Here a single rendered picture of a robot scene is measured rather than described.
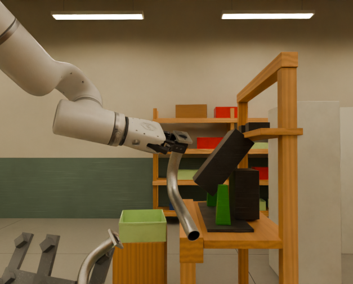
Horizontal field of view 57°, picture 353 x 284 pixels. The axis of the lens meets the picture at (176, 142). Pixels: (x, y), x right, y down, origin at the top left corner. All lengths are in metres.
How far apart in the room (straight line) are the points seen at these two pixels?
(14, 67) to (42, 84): 0.06
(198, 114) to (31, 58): 5.69
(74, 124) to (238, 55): 6.50
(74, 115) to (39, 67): 0.14
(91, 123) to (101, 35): 6.62
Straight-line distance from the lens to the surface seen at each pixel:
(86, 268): 1.00
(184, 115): 6.30
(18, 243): 1.26
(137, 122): 0.84
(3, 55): 0.69
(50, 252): 1.11
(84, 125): 0.78
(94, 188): 7.04
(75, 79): 0.83
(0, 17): 0.68
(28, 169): 7.47
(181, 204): 0.83
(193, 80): 6.94
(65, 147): 7.18
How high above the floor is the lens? 1.41
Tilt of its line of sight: 1 degrees up
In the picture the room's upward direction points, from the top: straight up
